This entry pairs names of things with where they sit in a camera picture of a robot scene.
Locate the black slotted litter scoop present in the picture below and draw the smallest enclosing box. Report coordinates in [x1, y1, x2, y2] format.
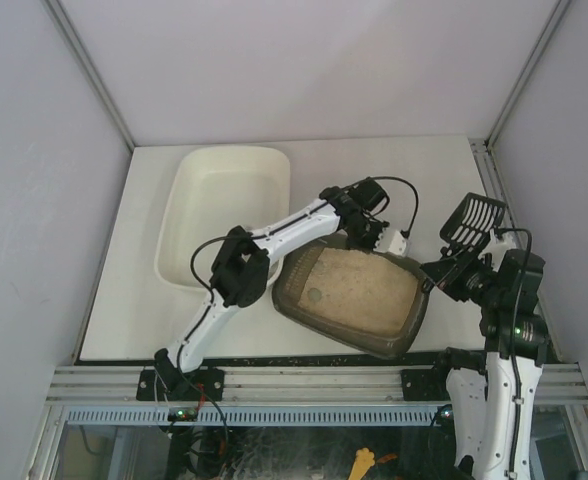
[439, 192, 507, 258]

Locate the dark translucent litter box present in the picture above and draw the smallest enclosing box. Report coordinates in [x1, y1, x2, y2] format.
[272, 234, 430, 360]

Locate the grey round litter clump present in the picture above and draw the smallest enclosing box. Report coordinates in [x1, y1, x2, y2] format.
[307, 288, 322, 302]

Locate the white plastic bin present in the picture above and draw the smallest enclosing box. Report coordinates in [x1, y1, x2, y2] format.
[155, 145, 290, 291]

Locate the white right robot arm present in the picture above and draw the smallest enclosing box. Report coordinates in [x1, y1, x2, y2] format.
[421, 249, 550, 479]

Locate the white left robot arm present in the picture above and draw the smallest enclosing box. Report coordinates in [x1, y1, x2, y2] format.
[154, 177, 389, 400]

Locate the yellow paw shaped object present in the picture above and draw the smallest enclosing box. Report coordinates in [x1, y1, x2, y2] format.
[348, 448, 376, 480]

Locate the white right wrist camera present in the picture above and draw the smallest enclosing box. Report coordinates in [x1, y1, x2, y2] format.
[483, 232, 517, 265]

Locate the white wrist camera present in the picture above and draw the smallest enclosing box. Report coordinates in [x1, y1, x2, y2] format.
[373, 228, 410, 258]
[483, 232, 517, 265]

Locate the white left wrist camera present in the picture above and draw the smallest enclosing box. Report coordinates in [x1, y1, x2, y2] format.
[373, 228, 410, 258]

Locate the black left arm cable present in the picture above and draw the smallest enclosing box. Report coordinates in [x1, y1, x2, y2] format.
[373, 174, 420, 239]

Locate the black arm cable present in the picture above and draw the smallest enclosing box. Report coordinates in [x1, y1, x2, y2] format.
[373, 174, 420, 239]
[496, 227, 534, 401]

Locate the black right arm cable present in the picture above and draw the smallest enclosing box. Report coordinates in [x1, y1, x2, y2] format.
[496, 227, 534, 401]

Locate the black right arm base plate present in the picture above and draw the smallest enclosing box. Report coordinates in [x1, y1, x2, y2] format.
[400, 368, 449, 402]

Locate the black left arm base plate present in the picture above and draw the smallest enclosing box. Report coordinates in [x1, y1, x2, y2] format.
[136, 368, 225, 402]

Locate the grey slotted cable duct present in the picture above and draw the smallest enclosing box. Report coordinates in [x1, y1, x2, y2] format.
[66, 405, 438, 427]

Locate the aluminium front frame rail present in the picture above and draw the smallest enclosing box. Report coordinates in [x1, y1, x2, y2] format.
[46, 364, 588, 405]

